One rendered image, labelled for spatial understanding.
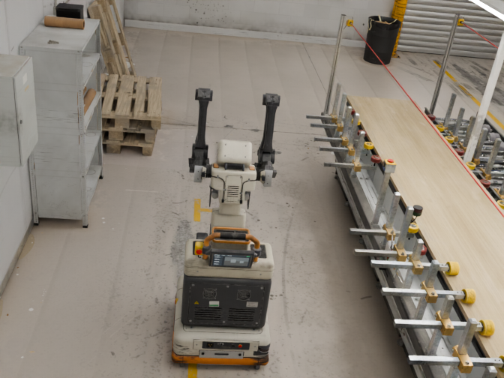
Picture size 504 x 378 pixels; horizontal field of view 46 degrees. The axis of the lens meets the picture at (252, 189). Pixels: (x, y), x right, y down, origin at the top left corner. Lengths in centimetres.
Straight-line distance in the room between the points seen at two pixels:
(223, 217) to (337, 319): 128
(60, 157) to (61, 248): 74
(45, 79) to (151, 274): 168
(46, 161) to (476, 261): 329
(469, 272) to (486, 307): 32
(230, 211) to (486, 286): 160
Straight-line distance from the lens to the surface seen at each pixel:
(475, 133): 526
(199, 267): 361
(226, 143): 369
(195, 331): 391
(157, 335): 429
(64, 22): 517
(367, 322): 466
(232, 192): 372
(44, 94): 483
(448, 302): 325
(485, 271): 392
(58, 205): 526
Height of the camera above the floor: 296
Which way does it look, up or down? 29 degrees down
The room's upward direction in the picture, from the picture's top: 7 degrees clockwise
